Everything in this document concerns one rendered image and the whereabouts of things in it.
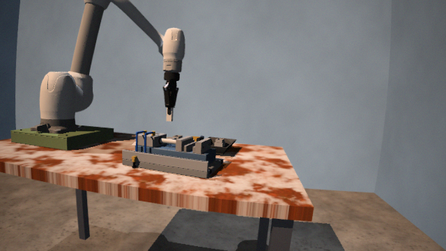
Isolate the dark grey flat bar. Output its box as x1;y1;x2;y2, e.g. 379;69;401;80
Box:
184;142;196;152

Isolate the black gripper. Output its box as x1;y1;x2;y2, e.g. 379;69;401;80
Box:
163;72;180;121

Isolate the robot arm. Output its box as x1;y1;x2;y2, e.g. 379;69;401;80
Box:
31;0;185;134

